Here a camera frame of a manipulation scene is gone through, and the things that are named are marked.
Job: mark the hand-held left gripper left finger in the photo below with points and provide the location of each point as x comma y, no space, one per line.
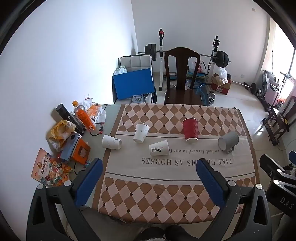
89,183

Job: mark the white cup with black print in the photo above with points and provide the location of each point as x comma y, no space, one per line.
159,148

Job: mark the grey blue box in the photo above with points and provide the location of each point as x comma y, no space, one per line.
69,146

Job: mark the metal dumbbell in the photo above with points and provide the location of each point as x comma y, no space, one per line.
211,97

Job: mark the yellow plastic bag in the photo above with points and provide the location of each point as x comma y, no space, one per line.
61,132

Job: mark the barbell with black plates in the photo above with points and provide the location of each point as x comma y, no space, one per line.
150,49

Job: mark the red cardboard box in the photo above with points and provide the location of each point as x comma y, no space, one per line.
222,89

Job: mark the grey mug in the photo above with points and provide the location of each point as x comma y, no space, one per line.
227,140

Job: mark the white paper cup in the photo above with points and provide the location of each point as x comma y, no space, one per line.
141,133
111,141

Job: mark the orange snack packet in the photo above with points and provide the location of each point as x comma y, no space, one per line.
93,111

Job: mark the grey folded frame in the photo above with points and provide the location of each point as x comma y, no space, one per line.
269,81

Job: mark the white barbell rack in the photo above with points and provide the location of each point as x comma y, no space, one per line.
160,69

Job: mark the white plastic bag red print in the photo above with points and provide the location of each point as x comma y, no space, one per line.
196,66

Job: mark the checkered brown tablecloth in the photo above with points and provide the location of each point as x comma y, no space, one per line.
161,115

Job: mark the crumpled white paper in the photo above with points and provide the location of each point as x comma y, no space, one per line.
101,117

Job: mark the clear plastic box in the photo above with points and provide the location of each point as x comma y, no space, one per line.
138,99

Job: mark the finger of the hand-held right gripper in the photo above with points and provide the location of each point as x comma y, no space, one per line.
269,162
293,158

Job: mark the black cylinder bottle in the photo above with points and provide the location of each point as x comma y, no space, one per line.
67,115

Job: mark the orange box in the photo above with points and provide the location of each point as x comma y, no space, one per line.
81,153

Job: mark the blue board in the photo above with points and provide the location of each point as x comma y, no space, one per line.
133,83

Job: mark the white padded chair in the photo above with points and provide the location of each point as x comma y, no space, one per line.
136,63

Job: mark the colourful snack packet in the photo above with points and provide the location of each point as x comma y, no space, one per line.
46,169

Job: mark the small barbell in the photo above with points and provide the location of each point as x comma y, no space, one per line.
253,88

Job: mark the orange drink bottle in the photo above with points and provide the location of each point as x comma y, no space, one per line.
84,118

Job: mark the dark wooden rack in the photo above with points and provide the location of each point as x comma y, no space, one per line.
276,120

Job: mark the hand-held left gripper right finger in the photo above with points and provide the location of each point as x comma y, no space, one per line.
210,183

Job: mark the dark wooden chair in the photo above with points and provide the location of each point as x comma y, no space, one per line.
181,60

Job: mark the red ribbed paper cup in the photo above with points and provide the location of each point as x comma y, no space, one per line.
190,128

